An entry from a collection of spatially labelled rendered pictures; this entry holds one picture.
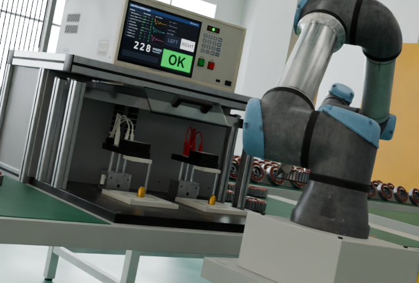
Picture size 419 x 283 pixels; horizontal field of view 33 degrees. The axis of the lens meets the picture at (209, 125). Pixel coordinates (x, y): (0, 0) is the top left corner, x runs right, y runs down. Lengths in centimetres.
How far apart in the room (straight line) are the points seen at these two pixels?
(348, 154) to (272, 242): 21
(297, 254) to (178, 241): 45
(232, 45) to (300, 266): 105
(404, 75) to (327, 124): 440
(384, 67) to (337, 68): 696
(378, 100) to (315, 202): 60
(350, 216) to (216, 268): 27
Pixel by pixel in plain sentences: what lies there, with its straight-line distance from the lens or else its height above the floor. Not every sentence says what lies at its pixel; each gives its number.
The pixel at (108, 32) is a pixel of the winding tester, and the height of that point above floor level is 120.
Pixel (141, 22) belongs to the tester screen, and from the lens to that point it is 197.
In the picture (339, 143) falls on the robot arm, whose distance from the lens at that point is 131.
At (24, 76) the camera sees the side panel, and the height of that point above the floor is 104.
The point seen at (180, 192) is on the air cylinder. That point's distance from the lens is 208.
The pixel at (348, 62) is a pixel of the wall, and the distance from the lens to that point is 862.
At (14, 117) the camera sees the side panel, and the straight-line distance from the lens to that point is 214.
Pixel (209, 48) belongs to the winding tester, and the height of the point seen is 123.
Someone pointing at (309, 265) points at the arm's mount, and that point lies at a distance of 123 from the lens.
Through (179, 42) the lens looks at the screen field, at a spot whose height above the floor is 122.
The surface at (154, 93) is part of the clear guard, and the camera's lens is 171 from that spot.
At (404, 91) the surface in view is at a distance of 568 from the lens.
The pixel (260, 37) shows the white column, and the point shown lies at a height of 186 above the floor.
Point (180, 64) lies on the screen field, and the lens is 204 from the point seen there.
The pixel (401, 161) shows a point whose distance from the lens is 559.
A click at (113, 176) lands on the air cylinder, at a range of 195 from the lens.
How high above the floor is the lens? 100
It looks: level
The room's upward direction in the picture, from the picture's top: 11 degrees clockwise
